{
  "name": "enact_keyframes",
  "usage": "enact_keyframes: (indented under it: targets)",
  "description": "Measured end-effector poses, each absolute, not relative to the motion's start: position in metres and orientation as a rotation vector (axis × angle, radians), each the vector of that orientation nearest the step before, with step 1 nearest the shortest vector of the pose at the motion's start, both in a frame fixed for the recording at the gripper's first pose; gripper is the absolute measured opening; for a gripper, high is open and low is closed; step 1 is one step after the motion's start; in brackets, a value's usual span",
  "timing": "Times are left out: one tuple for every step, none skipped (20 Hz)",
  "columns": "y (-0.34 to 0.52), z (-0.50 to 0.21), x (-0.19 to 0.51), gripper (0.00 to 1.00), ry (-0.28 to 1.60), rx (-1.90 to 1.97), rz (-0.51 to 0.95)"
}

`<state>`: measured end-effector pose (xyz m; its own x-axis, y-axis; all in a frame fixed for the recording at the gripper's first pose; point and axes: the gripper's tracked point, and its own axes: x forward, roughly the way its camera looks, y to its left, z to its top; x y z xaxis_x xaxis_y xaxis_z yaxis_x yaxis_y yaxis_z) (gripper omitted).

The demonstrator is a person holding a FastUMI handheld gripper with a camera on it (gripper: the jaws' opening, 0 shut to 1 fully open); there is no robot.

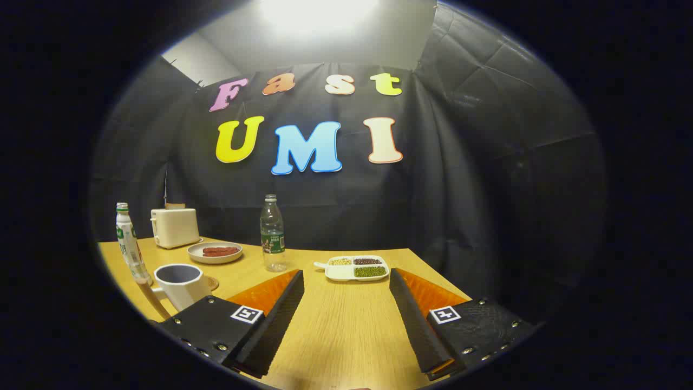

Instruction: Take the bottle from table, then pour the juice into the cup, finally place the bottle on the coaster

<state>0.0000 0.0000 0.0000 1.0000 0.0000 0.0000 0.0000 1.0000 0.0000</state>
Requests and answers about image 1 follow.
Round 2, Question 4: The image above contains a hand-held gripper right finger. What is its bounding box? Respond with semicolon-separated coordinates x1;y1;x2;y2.
389;268;537;381

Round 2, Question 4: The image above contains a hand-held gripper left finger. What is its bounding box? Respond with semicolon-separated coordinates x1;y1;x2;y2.
157;269;305;379

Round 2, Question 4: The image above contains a white cup with wooden handle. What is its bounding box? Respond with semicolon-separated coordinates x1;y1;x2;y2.
138;264;213;320

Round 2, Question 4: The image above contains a white juice bottle green label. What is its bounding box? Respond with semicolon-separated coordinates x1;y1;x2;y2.
115;203;153;286

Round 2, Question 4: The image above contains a clear plastic water bottle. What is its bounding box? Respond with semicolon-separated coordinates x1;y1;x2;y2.
260;194;287;272

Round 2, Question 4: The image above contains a wooden table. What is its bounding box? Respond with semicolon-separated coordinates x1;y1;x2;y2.
97;237;472;390

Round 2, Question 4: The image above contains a white divided dish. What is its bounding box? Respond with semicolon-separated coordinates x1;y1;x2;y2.
313;255;390;282

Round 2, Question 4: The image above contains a round white plate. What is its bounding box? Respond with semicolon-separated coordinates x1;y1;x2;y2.
187;242;244;265

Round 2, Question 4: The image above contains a white toaster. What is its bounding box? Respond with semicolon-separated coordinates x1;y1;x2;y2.
150;208;201;250

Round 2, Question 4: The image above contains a black backdrop cloth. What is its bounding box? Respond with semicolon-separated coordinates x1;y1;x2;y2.
89;5;607;326

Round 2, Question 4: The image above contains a ceiling light panel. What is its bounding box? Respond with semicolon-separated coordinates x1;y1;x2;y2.
260;0;380;34

